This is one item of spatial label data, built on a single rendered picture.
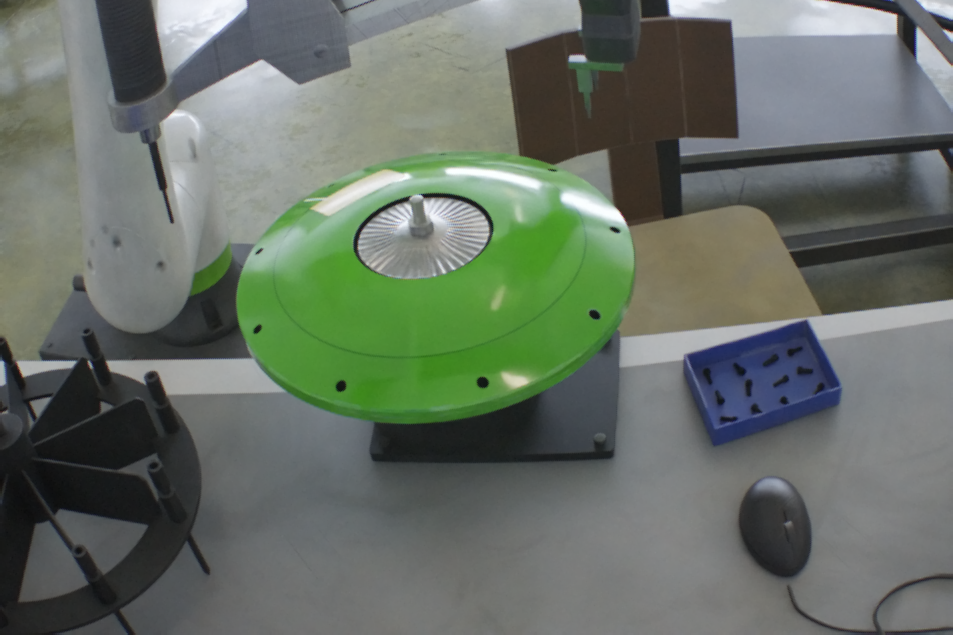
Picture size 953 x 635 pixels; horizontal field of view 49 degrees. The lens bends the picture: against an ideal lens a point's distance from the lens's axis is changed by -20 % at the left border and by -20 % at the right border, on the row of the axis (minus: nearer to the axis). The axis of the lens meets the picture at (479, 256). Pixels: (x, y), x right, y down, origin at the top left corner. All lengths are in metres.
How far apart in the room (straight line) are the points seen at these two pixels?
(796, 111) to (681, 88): 0.96
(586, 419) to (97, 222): 0.48
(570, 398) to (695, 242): 0.68
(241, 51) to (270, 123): 2.63
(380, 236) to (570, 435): 0.22
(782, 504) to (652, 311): 0.72
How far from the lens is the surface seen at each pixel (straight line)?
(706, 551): 0.93
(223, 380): 1.14
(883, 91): 2.79
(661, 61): 1.69
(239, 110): 3.47
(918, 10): 0.82
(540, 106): 1.66
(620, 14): 1.04
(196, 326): 1.37
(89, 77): 1.03
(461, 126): 3.16
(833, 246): 2.47
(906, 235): 2.53
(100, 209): 1.10
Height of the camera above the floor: 1.66
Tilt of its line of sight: 37 degrees down
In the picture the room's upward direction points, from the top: 8 degrees counter-clockwise
